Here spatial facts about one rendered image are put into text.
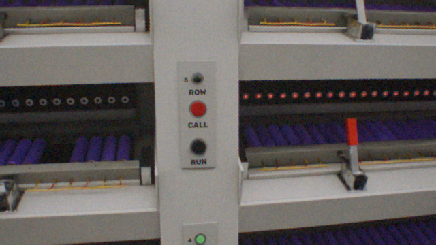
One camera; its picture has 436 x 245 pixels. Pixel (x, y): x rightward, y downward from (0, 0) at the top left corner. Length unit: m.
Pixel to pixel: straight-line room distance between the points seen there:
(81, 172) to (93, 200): 0.04
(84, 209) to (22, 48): 0.19
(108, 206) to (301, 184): 0.25
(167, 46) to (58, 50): 0.12
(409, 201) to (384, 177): 0.04
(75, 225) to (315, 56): 0.34
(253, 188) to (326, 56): 0.19
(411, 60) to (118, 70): 0.36
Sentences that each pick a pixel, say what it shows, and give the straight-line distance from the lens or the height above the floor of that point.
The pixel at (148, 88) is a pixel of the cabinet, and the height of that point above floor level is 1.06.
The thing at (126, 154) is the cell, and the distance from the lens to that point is 0.54.
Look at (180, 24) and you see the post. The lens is 0.44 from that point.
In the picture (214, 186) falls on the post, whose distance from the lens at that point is 0.46.
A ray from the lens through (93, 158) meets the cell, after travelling 0.54.
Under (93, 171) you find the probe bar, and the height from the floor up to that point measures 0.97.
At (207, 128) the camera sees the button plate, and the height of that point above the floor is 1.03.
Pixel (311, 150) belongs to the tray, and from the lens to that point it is 0.56.
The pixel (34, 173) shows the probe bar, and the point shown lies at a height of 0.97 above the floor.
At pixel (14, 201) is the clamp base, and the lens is 0.51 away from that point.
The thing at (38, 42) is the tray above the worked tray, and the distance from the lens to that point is 0.47.
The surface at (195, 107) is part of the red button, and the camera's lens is 0.43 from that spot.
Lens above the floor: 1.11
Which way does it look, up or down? 10 degrees down
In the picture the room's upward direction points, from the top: 1 degrees counter-clockwise
